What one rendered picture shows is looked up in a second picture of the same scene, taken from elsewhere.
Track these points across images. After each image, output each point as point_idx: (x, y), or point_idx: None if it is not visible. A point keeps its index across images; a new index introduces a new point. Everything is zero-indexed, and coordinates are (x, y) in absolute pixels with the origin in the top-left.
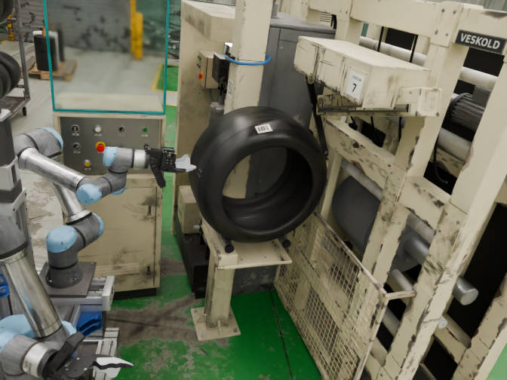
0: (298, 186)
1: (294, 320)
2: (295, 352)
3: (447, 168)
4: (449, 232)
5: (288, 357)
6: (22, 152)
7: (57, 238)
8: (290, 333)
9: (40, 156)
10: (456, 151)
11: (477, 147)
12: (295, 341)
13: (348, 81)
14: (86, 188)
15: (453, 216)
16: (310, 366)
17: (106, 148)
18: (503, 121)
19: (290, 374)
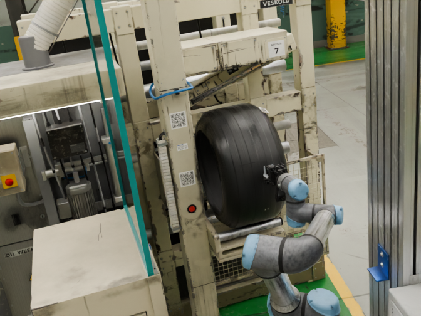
0: (211, 170)
1: (247, 274)
2: (242, 310)
3: (201, 105)
4: (311, 101)
5: (249, 314)
6: (317, 237)
7: (331, 297)
8: (220, 314)
9: (312, 230)
10: (265, 70)
11: (303, 52)
12: (230, 311)
13: (269, 49)
14: (341, 206)
15: (309, 93)
16: (256, 301)
17: (300, 182)
18: (310, 32)
19: (267, 312)
